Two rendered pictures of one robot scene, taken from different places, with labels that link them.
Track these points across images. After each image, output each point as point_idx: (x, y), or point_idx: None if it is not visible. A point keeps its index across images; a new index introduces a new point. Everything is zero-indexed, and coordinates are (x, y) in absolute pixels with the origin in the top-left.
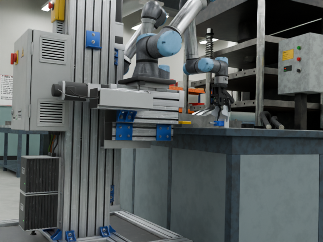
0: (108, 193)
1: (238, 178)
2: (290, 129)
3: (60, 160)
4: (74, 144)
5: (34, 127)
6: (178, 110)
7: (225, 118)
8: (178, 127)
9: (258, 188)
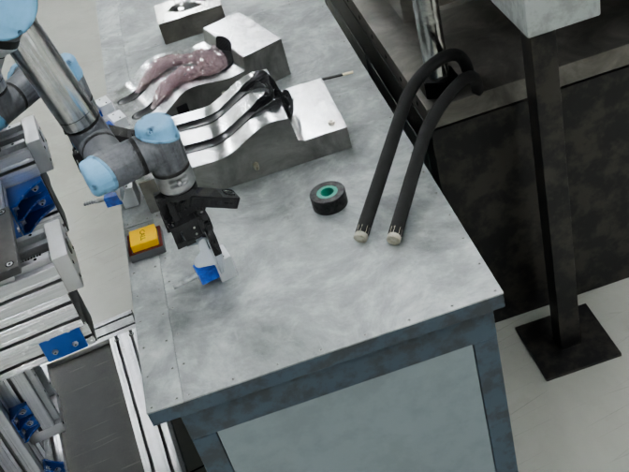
0: (11, 435)
1: (227, 471)
2: (348, 346)
3: None
4: None
5: None
6: (70, 299)
7: (288, 141)
8: (127, 258)
9: (293, 464)
